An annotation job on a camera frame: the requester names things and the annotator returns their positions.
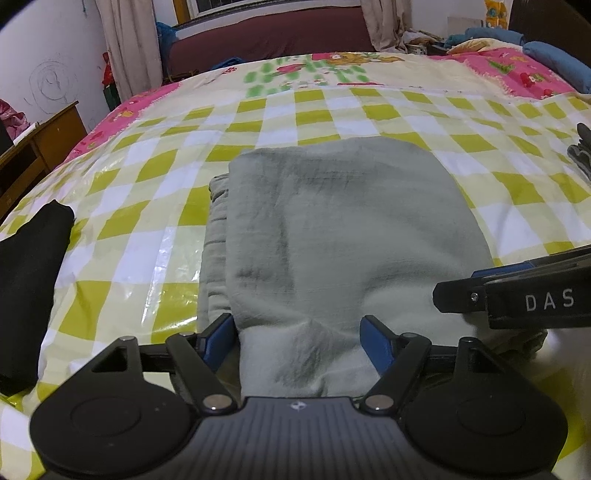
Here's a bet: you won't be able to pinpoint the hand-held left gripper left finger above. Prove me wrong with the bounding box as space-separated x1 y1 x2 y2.
91 313 237 414

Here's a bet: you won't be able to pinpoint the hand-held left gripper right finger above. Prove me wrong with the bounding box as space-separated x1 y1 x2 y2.
359 315 502 414

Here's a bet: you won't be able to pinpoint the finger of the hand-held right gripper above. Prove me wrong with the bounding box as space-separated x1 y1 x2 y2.
433 244 591 315

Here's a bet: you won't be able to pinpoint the grey-green pants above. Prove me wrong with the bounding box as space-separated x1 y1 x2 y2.
198 137 548 400

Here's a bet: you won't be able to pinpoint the dark grey checked folded pants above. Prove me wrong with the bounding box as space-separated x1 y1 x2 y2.
567 122 591 180

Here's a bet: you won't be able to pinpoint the black cloth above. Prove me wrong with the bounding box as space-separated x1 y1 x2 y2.
0 199 76 397

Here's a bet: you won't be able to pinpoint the blue folded blanket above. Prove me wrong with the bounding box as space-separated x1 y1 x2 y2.
463 27 526 47
523 41 591 94

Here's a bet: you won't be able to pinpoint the beige printed pillow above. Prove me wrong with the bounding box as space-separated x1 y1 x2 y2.
444 37 502 56

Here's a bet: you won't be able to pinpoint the wooden side table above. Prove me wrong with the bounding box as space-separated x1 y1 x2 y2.
0 100 89 223

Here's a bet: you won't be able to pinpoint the pink floral bed blanket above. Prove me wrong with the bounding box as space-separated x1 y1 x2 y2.
62 39 580 162

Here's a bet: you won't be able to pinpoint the blue cloth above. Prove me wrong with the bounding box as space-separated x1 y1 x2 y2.
210 56 244 73

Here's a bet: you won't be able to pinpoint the beige curtain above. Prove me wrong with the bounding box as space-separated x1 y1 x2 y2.
95 0 163 112
359 0 415 54

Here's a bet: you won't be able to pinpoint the dark brown headboard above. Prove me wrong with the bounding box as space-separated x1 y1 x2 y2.
508 0 591 79

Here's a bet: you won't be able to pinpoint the yellow printed packet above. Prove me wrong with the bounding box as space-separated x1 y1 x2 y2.
482 0 509 29

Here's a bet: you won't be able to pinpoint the red hanging ornament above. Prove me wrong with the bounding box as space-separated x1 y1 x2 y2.
101 52 117 89

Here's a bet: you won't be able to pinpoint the maroon sofa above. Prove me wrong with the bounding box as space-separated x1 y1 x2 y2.
165 6 376 78

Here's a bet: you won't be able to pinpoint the blue bag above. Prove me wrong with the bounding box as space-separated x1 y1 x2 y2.
156 21 179 62

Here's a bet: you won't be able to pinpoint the pink plastic bag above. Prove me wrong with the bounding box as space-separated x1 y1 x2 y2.
0 98 29 140

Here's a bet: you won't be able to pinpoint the window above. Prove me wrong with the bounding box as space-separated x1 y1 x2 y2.
186 0 366 20

